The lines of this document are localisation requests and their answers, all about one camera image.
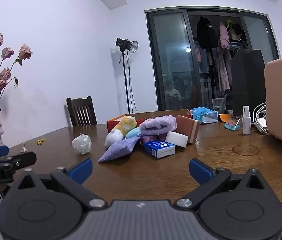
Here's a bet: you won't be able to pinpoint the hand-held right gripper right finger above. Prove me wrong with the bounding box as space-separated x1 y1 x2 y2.
175 158 266 209

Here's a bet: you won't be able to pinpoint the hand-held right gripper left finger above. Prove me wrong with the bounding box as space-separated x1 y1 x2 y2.
18 158 108 209

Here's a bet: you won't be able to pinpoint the white and green soft bundle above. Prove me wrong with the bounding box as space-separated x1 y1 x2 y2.
71 134 92 155

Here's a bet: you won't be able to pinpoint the white sponge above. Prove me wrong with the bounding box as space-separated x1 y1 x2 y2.
165 131 189 148

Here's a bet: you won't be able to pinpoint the purple sachet pillow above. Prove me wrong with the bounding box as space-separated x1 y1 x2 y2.
98 136 140 163

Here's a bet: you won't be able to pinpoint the blue tissue pack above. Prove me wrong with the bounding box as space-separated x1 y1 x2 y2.
144 140 176 159

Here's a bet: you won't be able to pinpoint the brown sponge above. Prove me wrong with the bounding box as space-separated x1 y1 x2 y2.
175 115 201 144

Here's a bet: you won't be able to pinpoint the red cardboard box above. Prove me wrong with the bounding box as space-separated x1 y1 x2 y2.
106 109 193 133

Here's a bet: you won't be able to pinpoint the purple satin scrunchie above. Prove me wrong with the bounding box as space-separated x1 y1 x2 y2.
138 134 168 145

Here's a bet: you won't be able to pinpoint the yellow and white plush toy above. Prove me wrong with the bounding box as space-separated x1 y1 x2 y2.
105 116 138 147

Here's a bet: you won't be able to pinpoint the purple fluffy towel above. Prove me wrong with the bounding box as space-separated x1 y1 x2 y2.
139 115 178 135

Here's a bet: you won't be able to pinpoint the light blue plush toy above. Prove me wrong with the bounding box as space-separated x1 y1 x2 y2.
125 127 141 139

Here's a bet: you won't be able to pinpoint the blue wet wipe pack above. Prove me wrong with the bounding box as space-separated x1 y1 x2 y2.
190 107 219 124

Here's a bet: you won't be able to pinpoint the small teal packet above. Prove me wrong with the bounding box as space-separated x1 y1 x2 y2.
224 116 244 131

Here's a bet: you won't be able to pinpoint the dark wooden chair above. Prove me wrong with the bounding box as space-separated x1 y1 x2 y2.
66 96 98 127

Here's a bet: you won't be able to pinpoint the white spray bottle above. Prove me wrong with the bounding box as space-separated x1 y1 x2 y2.
242 105 252 135

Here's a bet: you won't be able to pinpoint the clear plastic cup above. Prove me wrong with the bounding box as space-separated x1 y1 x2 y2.
212 97 229 115

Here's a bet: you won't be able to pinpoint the black box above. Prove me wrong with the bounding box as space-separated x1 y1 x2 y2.
231 49 266 117

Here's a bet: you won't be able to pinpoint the row of pink hanging clothes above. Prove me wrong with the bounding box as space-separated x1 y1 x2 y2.
195 47 232 92

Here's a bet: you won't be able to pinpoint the sliding glass door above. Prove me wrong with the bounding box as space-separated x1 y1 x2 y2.
145 9 281 112

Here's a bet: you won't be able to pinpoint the studio light on stand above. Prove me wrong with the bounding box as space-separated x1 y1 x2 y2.
115 37 139 114

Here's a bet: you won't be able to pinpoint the pink hanging jacket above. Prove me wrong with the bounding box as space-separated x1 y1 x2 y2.
218 21 230 49

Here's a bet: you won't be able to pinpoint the black hanging jacket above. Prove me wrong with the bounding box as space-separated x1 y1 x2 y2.
196 17 219 50

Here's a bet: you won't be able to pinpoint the white charger cables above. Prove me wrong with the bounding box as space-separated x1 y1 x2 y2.
253 102 271 135

